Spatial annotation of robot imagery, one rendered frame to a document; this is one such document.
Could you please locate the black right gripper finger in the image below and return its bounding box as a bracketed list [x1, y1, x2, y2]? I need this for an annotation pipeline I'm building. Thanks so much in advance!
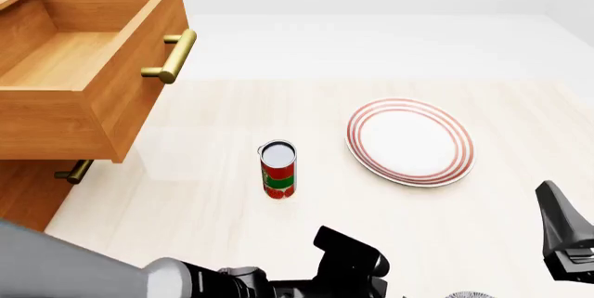
[535, 179, 594, 255]

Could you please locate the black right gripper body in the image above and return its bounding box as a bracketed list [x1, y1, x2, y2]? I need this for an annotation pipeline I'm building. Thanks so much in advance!
[543, 240, 594, 284]

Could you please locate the black patterned bowl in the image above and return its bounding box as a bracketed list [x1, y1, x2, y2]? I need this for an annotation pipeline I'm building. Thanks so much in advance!
[444, 290, 498, 298]

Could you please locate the wooden drawer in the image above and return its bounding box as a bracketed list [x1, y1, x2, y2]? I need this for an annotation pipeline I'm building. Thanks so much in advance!
[0, 0, 190, 164]
[0, 159, 79, 226]

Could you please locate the white plate with red rings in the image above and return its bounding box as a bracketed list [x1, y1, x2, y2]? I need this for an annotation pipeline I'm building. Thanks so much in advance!
[345, 97, 476, 188]

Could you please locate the red and green tin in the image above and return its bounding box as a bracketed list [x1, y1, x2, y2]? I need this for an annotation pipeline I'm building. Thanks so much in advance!
[256, 139, 298, 201]

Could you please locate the brass drawer handle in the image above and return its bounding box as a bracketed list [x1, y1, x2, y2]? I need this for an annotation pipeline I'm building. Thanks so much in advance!
[53, 159, 96, 186]
[140, 28, 198, 85]

